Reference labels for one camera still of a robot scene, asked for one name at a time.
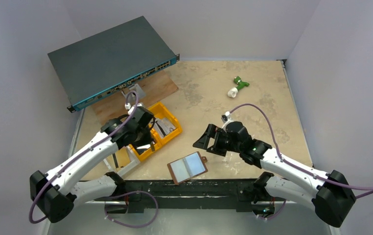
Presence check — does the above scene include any brown leather card holder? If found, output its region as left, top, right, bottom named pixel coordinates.
left=167, top=152, right=208, bottom=185

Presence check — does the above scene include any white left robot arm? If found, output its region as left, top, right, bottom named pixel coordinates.
left=28, top=106, right=154, bottom=224

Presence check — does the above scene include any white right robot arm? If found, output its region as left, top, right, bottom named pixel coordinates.
left=193, top=121, right=356, bottom=228

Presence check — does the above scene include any yellow bin with black cards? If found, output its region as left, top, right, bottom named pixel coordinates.
left=128, top=129, right=163, bottom=162

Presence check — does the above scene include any top silver magnetic stripe card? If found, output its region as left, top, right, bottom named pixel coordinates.
left=154, top=118, right=176, bottom=138

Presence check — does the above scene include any white bin with gold cards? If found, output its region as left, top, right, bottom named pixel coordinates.
left=103, top=145, right=140, bottom=178

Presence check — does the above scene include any yellow bin with silver cards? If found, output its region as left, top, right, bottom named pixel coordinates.
left=148, top=102, right=183, bottom=146

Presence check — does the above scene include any green and white plastic fitting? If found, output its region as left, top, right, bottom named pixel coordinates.
left=227, top=76, right=250, bottom=98

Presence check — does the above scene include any plywood board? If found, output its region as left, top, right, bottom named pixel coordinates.
left=90, top=71, right=178, bottom=124

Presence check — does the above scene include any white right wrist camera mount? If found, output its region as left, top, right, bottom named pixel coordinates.
left=221, top=111, right=234, bottom=129

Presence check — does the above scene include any grey metal bracket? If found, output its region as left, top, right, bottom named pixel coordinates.
left=121, top=83, right=146, bottom=102

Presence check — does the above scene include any black metal base rail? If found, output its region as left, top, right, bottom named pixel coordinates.
left=99, top=179, right=283, bottom=216

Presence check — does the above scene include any grey network switch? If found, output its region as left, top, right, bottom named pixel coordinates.
left=47, top=16, right=180, bottom=113

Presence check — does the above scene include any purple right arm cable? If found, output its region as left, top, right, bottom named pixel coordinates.
left=229, top=103, right=373, bottom=221

